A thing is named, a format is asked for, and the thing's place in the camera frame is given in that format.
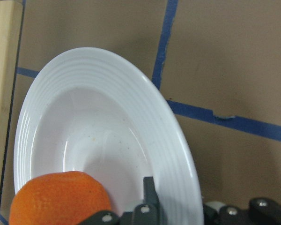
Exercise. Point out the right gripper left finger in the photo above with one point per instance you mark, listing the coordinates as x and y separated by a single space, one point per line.
147 213

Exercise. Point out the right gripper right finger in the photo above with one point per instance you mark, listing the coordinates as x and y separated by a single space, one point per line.
260 211

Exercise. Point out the orange fruit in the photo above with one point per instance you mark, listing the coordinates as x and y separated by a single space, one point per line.
64 198

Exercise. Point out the white round plate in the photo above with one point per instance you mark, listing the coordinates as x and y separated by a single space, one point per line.
91 110

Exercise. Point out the brown paper table cover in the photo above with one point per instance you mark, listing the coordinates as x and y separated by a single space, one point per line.
217 63

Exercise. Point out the bamboo cutting board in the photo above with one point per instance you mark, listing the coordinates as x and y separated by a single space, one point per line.
10 23

